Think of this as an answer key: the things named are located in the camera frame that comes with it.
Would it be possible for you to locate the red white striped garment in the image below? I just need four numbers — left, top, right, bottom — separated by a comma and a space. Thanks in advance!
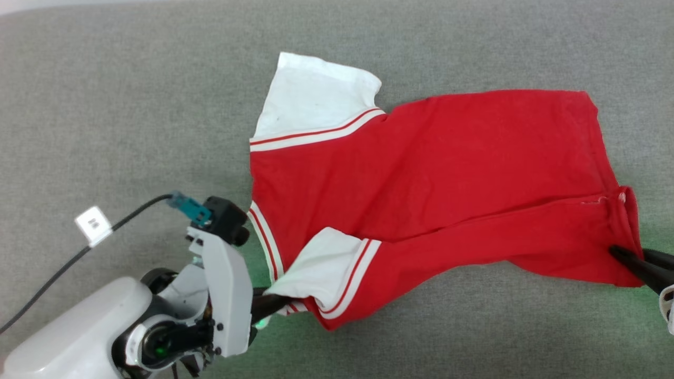
247, 51, 646, 332

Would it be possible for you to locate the teal cable connector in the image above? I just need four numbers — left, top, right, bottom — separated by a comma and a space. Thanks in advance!
167, 192, 213, 225

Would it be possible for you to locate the white cable label tag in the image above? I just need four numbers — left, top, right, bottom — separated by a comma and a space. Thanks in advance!
74, 206, 113, 248

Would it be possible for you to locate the black camera cable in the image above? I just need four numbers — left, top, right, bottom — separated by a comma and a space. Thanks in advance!
0, 194, 174, 335

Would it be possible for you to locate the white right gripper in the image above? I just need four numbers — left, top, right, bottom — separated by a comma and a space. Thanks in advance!
609, 245, 674, 335

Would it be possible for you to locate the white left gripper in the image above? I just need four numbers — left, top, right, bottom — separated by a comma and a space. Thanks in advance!
186, 226, 288, 358

